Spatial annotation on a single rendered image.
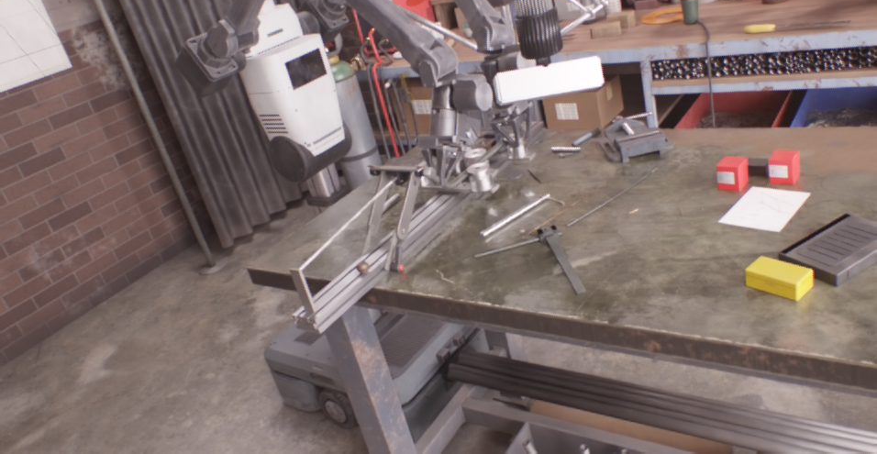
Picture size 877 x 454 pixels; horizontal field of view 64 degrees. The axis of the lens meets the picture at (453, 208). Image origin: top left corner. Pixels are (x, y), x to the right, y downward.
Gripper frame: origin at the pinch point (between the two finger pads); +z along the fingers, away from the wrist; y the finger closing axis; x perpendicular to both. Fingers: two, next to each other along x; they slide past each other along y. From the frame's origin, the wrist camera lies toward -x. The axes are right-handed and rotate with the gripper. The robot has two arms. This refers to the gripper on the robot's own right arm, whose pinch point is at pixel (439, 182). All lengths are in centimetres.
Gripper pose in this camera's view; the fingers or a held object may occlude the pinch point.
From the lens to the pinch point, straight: 143.4
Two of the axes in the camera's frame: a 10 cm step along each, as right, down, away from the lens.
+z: -0.7, 10.0, 0.0
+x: -5.7, -0.4, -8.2
